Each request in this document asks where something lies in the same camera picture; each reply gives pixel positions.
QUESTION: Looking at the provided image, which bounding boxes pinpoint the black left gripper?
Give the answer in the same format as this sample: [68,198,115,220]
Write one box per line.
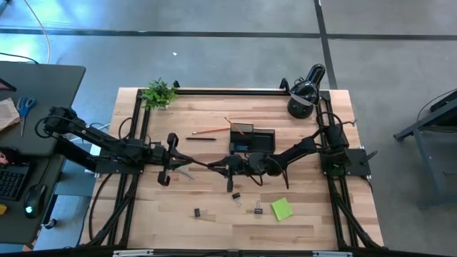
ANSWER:
[156,132,196,187]

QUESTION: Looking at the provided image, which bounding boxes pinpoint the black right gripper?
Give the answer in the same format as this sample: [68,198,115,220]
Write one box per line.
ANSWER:
[208,153,253,193]

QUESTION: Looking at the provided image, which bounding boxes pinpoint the yellow handled scissors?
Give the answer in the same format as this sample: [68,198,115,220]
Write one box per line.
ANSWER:
[176,166,196,181]

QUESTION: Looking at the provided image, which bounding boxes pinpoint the black mesh desk organizer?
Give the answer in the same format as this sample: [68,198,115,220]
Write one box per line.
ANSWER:
[229,123,277,155]

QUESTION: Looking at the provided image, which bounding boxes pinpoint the green potted plant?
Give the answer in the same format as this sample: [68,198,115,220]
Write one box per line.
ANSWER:
[141,78,179,110]

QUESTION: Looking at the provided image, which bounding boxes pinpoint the green sticky note pad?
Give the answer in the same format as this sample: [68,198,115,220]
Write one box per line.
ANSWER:
[271,196,294,223]

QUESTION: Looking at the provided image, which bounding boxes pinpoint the black crossbar with silver brackets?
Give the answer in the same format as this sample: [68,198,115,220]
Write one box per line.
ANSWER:
[0,246,457,257]

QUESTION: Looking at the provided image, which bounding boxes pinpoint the black desk lamp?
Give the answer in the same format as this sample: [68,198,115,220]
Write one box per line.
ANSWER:
[286,63,326,120]

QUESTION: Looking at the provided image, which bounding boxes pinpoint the dark grey side desk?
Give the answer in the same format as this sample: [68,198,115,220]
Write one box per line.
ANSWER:
[0,61,87,156]

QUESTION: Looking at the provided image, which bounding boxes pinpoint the black computer mouse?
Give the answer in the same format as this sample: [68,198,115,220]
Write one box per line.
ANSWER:
[23,183,49,219]

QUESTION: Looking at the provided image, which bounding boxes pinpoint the black keyboard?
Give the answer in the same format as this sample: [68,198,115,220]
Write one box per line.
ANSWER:
[0,164,29,201]

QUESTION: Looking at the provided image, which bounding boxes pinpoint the black computer desk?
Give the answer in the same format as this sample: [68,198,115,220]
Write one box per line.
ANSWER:
[0,149,66,248]

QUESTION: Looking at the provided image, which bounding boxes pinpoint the brown paper bag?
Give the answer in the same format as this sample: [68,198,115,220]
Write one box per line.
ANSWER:
[0,98,21,131]

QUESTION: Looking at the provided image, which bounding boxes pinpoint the thin black tool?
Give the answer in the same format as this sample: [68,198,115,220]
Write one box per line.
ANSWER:
[0,77,17,92]

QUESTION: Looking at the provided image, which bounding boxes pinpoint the grey metal stand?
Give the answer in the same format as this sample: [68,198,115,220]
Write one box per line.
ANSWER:
[393,89,457,208]

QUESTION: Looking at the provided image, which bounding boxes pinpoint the blue handled scissors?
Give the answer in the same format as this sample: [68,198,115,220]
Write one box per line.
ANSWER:
[16,96,37,138]

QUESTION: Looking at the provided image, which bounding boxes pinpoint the beige floor cable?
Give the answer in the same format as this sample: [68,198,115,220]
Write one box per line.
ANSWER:
[23,0,51,64]

